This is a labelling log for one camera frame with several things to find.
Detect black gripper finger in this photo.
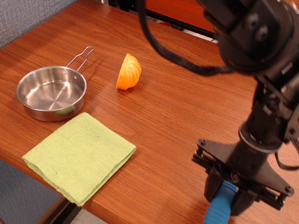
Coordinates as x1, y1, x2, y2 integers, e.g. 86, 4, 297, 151
230, 189, 256, 216
204, 169, 223, 202

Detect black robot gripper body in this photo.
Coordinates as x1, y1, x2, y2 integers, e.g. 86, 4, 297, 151
193, 128, 293, 210

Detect blue handled metal spoon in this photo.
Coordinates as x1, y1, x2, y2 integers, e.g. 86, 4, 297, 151
204, 181, 237, 224

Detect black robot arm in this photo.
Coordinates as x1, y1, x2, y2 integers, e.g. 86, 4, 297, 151
193, 0, 299, 216

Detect orange plastic half fruit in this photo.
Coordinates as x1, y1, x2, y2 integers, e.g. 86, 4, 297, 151
116, 53, 142, 90

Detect green folded cloth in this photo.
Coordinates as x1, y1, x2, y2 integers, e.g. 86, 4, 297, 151
22, 113, 137, 207

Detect small stainless steel pan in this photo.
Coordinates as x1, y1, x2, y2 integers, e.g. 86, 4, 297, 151
16, 46, 94, 122

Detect table leg frame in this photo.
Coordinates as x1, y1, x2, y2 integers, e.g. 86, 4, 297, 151
35, 197, 81, 224

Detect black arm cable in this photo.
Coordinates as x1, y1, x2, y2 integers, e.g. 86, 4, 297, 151
128, 0, 240, 79

